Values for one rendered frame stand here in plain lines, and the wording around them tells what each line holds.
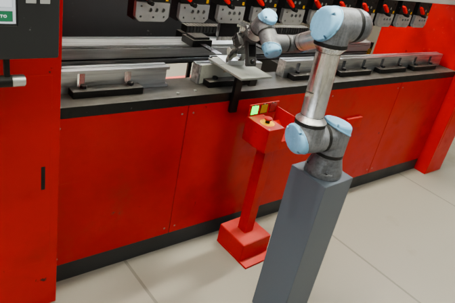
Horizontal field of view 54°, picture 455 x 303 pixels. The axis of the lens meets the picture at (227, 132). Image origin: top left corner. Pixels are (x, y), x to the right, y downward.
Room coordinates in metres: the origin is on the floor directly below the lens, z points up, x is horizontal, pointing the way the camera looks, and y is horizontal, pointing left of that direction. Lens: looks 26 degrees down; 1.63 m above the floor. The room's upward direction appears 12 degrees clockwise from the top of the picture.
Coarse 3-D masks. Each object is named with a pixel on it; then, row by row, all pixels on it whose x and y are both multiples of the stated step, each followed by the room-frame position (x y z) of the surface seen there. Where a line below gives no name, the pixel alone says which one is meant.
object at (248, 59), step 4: (248, 44) 1.93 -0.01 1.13; (252, 44) 1.94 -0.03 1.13; (248, 48) 1.93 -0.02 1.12; (252, 48) 1.94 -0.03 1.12; (248, 52) 1.92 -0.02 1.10; (252, 52) 1.93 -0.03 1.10; (248, 56) 1.92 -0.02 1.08; (252, 56) 1.93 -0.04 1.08; (248, 60) 1.91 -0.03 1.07; (252, 60) 1.92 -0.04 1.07; (248, 64) 1.91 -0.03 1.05; (252, 64) 1.92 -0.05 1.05
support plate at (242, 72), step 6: (210, 60) 2.03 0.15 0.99; (216, 60) 2.03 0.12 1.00; (222, 66) 1.96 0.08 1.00; (228, 66) 1.98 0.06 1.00; (234, 66) 2.00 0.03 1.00; (240, 66) 2.02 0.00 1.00; (246, 66) 2.04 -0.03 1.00; (252, 66) 2.05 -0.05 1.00; (228, 72) 1.92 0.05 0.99; (234, 72) 1.91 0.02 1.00; (240, 72) 1.93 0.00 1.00; (246, 72) 1.95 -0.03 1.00; (252, 72) 1.96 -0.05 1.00; (258, 72) 1.98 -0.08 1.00; (264, 72) 2.00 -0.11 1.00; (240, 78) 1.85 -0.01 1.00; (246, 78) 1.87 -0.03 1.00; (252, 78) 1.89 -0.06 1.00; (258, 78) 1.91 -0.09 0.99; (264, 78) 1.94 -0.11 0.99
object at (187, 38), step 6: (186, 36) 2.26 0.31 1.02; (192, 36) 2.24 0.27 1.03; (198, 36) 2.27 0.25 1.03; (204, 36) 2.29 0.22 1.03; (186, 42) 2.25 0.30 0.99; (192, 42) 2.21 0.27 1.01; (198, 42) 2.23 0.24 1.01; (204, 42) 2.26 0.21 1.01; (210, 42) 2.28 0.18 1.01; (204, 48) 2.20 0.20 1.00; (210, 48) 2.20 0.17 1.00; (216, 54) 2.13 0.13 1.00
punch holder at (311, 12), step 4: (308, 0) 2.45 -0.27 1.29; (312, 0) 2.43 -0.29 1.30; (320, 0) 2.45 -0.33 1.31; (324, 0) 2.47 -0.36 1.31; (328, 0) 2.49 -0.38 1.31; (332, 0) 2.51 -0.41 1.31; (308, 4) 2.44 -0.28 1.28; (312, 4) 2.42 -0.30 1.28; (324, 4) 2.47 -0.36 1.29; (328, 4) 2.50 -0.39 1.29; (308, 8) 2.44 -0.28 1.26; (312, 8) 2.42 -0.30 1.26; (316, 8) 2.44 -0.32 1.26; (308, 12) 2.43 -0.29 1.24; (312, 12) 2.42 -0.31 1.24; (304, 16) 2.45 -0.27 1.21; (308, 16) 2.42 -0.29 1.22; (312, 16) 2.42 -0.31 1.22; (304, 20) 2.44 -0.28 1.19; (308, 20) 2.42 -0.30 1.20
